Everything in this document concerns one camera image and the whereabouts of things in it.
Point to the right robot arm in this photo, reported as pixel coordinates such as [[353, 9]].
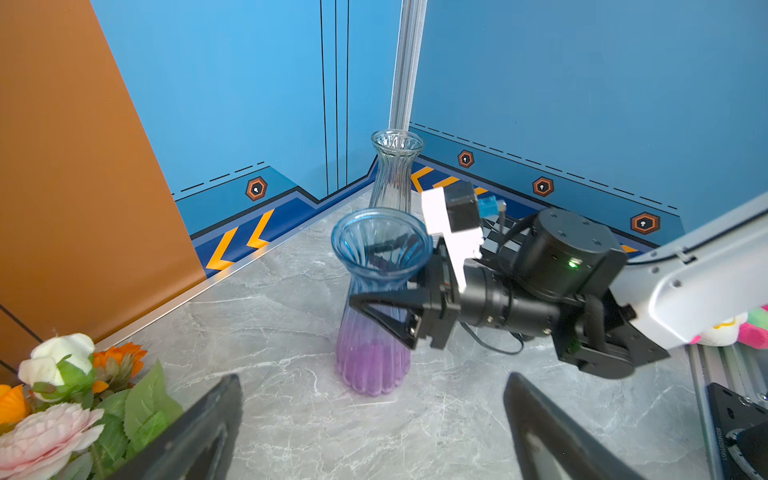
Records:
[[557, 274]]

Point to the right aluminium corner post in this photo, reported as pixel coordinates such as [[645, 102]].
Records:
[[411, 28]]

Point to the clear grey glass vase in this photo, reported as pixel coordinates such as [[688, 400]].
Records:
[[396, 151]]

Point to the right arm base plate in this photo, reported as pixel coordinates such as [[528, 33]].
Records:
[[741, 433]]

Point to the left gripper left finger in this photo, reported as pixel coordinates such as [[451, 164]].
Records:
[[199, 445]]

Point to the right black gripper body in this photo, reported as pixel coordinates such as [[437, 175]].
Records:
[[437, 301]]

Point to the blue purple glass vase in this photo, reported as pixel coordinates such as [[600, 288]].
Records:
[[369, 360]]

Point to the mixed flower bunch on table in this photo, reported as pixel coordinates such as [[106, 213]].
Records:
[[81, 413]]

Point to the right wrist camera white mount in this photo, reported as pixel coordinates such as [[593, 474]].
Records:
[[455, 213]]

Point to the pink green plush toy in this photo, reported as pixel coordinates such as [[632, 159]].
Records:
[[749, 328]]

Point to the black white checkerboard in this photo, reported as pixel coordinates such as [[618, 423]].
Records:
[[493, 226]]

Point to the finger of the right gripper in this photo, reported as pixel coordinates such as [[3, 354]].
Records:
[[401, 253], [398, 313]]

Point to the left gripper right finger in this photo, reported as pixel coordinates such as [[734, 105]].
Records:
[[549, 444]]

